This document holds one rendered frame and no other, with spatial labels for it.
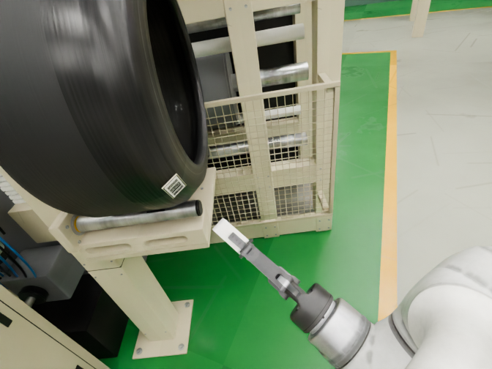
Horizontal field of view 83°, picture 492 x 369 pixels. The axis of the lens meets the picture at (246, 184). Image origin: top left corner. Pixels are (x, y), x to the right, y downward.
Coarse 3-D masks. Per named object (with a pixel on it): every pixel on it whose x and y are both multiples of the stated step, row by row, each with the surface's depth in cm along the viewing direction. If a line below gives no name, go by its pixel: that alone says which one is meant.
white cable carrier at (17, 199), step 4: (0, 176) 74; (0, 180) 74; (4, 180) 74; (0, 184) 75; (4, 184) 75; (8, 184) 75; (4, 188) 76; (8, 188) 76; (12, 188) 76; (8, 192) 77; (12, 192) 77; (16, 192) 77; (12, 196) 78; (16, 196) 78; (20, 196) 78; (12, 200) 79; (16, 200) 79; (20, 200) 79
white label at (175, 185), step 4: (176, 176) 54; (172, 180) 54; (176, 180) 55; (180, 180) 56; (168, 184) 54; (172, 184) 55; (176, 184) 56; (180, 184) 57; (184, 184) 58; (164, 188) 53; (168, 188) 54; (172, 188) 56; (176, 188) 57; (180, 188) 58; (168, 192) 55; (172, 192) 56; (176, 192) 58; (172, 196) 57
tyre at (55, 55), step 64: (0, 0) 38; (64, 0) 37; (128, 0) 41; (0, 64) 38; (64, 64) 38; (128, 64) 41; (192, 64) 84; (0, 128) 41; (64, 128) 41; (128, 128) 43; (192, 128) 93; (64, 192) 50; (128, 192) 51; (192, 192) 67
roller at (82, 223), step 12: (180, 204) 72; (192, 204) 72; (84, 216) 75; (108, 216) 74; (120, 216) 73; (132, 216) 73; (144, 216) 73; (156, 216) 72; (168, 216) 72; (180, 216) 72; (192, 216) 73; (84, 228) 74; (96, 228) 74
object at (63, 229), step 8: (64, 216) 72; (72, 216) 74; (56, 224) 70; (64, 224) 71; (72, 224) 73; (56, 232) 69; (64, 232) 71; (72, 232) 74; (80, 232) 76; (64, 240) 71; (72, 240) 73; (80, 240) 75; (72, 248) 73
